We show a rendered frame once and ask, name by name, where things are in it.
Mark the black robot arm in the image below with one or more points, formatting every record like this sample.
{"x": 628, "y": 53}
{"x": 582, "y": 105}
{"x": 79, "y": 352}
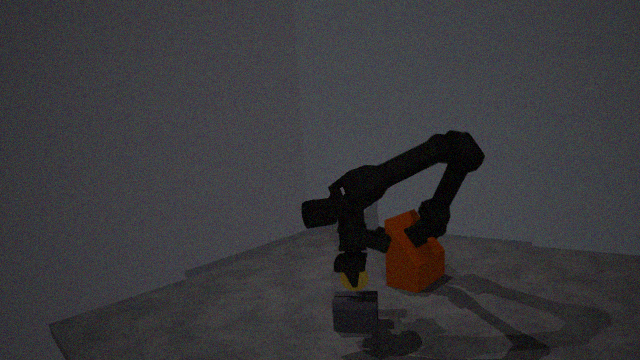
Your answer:
{"x": 365, "y": 185}

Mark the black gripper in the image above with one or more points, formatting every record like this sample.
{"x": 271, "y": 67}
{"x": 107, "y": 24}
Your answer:
{"x": 353, "y": 260}

